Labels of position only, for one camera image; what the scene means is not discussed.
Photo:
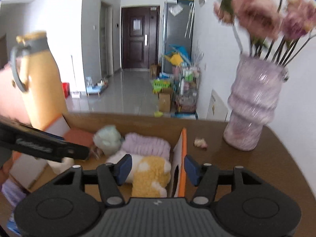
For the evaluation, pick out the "red layered sponge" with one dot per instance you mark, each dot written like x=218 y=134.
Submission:
x=80 y=137

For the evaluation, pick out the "dark brown entrance door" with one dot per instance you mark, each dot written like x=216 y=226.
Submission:
x=140 y=37

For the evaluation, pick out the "purple ceramic vase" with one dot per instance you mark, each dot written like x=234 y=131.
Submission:
x=253 y=100

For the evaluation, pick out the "white round sponge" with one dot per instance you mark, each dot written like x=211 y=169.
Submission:
x=61 y=167

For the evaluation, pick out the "lavender fluffy towel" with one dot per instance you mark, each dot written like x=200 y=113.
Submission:
x=146 y=146

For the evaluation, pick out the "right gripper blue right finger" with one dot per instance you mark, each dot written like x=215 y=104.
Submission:
x=204 y=178

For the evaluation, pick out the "red cardboard box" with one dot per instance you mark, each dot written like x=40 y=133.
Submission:
x=32 y=173

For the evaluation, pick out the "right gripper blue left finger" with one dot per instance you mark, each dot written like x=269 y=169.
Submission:
x=110 y=177

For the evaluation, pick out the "person left hand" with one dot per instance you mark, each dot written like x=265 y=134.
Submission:
x=6 y=168

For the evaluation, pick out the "green bath puff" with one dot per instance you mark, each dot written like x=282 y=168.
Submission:
x=108 y=139

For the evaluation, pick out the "grey refrigerator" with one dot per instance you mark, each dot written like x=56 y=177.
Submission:
x=178 y=26

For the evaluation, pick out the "pink small suitcase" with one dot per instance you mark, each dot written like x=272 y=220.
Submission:
x=12 y=104

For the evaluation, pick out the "wire storage rack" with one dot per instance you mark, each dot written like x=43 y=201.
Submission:
x=186 y=82

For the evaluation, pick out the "dried pink roses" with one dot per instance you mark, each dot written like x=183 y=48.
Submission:
x=278 y=31

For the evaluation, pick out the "yellow thermos jug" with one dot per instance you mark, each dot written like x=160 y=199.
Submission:
x=36 y=74

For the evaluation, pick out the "yellow white plush toy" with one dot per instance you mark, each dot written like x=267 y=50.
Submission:
x=149 y=176

